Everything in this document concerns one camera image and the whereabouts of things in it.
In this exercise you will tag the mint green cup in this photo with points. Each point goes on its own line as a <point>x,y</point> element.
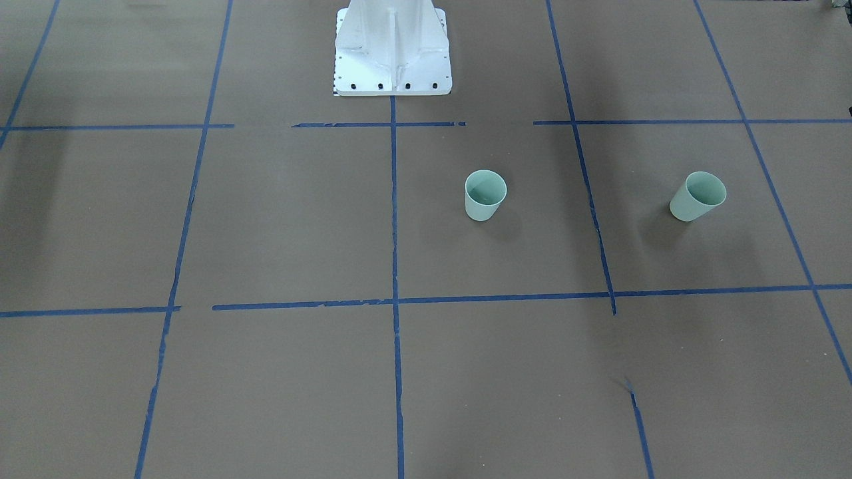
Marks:
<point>484,193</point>
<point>700,193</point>

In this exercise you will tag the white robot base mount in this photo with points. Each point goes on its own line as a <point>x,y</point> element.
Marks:
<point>392,48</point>

